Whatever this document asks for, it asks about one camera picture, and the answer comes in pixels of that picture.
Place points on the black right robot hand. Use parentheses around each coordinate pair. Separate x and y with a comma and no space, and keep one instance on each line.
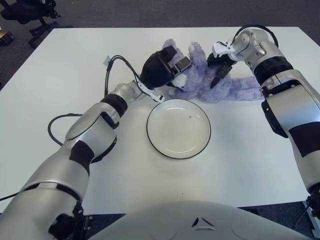
(222,61)

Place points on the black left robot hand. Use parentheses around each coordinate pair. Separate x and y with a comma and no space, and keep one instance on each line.
(156,70)

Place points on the purple plush bunny doll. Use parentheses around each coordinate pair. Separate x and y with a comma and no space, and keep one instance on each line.
(225,92)

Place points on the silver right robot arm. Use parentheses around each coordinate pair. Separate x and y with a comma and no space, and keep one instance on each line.
(287,100)

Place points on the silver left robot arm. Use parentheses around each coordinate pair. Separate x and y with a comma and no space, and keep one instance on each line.
(92,125)

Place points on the white plate black rim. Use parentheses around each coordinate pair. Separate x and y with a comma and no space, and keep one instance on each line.
(177,130)

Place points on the small box on floor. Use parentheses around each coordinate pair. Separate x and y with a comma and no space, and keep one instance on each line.
(7,38)

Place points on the black office chair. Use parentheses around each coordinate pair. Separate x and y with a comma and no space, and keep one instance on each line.
(15,12)

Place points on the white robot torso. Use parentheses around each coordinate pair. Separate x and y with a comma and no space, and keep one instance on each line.
(162,225)

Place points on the white table leg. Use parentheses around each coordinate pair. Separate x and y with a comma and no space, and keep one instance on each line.
(312,215)

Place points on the black stand bracket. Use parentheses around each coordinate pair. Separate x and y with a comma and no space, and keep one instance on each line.
(83,225)

